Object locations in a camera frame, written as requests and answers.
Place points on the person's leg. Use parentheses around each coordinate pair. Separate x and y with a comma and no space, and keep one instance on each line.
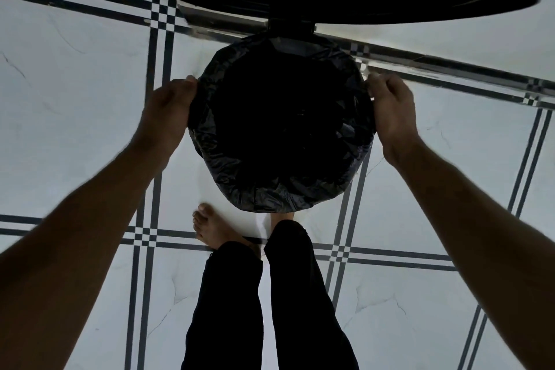
(305,296)
(227,309)

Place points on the black plastic bin bag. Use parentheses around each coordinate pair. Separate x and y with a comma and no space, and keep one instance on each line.
(282,122)

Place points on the person's left forearm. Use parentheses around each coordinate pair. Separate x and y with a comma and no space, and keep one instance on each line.
(73,244)

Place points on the person's right hand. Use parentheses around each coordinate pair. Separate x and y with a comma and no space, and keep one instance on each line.
(395,116)

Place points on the person's right leg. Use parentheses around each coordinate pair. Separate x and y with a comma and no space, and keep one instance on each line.
(305,296)

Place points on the person's left hand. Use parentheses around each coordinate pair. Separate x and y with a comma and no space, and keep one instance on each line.
(167,111)

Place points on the person's left leg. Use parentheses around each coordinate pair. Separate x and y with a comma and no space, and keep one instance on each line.
(227,309)

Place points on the person's right foot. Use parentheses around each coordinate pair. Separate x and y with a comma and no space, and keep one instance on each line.
(282,217)

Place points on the person's left foot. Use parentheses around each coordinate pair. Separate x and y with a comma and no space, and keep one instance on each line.
(214,229)

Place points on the person's right forearm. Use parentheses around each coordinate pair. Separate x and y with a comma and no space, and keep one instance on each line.
(485,235)

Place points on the metal floor threshold strip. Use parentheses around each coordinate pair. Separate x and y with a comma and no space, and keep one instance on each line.
(390,57)

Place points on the person's right fingers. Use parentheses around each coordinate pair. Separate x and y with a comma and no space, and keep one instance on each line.
(378,83)

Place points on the person's foot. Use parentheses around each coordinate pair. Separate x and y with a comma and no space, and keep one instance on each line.
(282,217)
(214,229)

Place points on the person's left fingers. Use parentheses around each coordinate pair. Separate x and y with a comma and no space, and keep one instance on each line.
(184,85)

